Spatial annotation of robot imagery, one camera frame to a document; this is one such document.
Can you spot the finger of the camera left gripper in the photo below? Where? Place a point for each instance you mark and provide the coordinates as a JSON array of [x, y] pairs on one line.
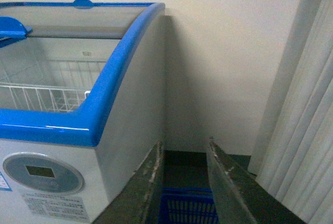
[[139, 201]]

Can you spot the camera right gripper finger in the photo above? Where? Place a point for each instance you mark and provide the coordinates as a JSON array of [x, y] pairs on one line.
[[237, 196]]

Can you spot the glass sliding freezer lid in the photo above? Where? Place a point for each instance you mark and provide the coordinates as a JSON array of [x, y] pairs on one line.
[[19, 22]]

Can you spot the blue plastic crate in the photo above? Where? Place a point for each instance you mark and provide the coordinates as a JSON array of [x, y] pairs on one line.
[[187, 205]]

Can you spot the white vertical blinds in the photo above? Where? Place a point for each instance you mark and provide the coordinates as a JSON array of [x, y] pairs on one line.
[[297, 167]]

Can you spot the grey text label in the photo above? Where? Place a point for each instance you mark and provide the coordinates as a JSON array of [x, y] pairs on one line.
[[56, 206]]

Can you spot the round grey control panel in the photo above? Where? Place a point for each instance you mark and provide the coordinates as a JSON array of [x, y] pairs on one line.
[[39, 172]]

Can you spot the blue text sticker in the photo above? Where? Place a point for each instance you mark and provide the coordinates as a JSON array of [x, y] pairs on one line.
[[4, 186]]

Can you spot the white blue chest freezer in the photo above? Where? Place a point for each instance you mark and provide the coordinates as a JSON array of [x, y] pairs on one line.
[[109, 135]]

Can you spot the white wire freezer basket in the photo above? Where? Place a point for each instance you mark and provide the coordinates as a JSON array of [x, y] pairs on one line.
[[49, 86]]

